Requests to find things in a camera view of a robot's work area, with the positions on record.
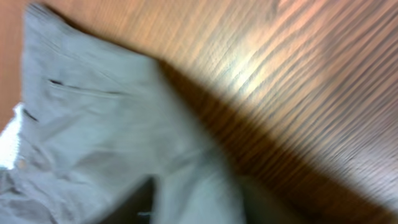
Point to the grey shorts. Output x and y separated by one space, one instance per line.
98 121

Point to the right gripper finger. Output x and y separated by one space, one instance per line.
136 209

